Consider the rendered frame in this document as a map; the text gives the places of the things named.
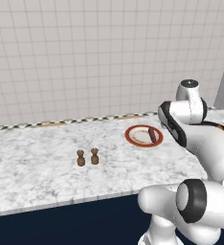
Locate red rimmed white plate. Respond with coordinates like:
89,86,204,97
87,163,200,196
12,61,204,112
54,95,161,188
124,123,165,148

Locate brown sausage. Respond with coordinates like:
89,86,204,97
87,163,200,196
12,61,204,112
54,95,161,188
147,127,158,144

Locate brown wooden shaker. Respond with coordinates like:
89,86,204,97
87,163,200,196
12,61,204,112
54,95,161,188
90,147,101,166
76,148,86,167

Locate dark blue counter cabinet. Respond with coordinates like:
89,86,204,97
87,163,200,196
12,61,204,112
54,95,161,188
0,193,224,245

